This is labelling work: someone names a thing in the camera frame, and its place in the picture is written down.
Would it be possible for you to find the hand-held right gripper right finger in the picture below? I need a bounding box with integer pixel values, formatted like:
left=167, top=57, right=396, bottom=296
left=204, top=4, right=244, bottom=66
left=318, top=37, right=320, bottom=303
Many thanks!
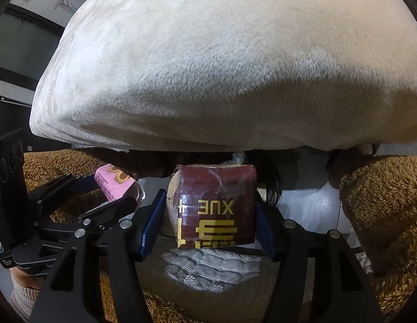
left=256, top=205, right=384, bottom=323

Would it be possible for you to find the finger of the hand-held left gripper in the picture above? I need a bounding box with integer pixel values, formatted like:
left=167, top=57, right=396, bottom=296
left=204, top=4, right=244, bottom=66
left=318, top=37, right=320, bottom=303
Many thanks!
left=33, top=196, right=139, bottom=240
left=27, top=174, right=102, bottom=220

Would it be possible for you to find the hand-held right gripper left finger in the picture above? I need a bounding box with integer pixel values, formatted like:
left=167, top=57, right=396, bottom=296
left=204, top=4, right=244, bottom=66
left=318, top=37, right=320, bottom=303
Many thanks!
left=30, top=190, right=167, bottom=323

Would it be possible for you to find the pink paper cup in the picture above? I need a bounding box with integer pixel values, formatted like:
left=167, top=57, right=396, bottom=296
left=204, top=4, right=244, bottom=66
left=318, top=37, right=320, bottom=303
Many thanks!
left=94, top=163, right=146, bottom=206

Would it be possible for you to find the maroon cardboard box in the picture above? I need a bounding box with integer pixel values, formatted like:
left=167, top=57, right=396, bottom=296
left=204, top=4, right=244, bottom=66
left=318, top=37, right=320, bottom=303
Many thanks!
left=166, top=164, right=258, bottom=250

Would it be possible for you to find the person's left forearm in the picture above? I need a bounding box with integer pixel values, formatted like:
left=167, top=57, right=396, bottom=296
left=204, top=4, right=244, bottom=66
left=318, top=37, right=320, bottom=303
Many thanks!
left=8, top=266, right=41, bottom=322

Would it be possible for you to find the black fibrous object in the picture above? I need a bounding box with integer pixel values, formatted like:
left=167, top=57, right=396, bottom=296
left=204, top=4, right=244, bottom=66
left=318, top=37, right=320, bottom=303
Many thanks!
left=259, top=151, right=282, bottom=206

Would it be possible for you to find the grey striped quilted cloth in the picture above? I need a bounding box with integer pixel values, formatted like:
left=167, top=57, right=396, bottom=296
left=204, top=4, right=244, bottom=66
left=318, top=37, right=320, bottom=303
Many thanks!
left=161, top=248, right=262, bottom=292

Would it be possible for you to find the brown fleece garment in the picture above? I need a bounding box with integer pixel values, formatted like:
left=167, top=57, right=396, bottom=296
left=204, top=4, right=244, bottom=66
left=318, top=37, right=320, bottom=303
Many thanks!
left=23, top=148, right=417, bottom=323

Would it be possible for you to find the dark window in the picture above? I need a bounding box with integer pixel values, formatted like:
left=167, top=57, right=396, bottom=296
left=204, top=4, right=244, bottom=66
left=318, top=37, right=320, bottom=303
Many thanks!
left=0, top=3, right=65, bottom=106

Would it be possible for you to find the beige plush blanket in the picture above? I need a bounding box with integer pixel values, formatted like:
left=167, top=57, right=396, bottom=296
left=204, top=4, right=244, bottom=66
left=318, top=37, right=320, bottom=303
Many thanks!
left=28, top=0, right=417, bottom=153

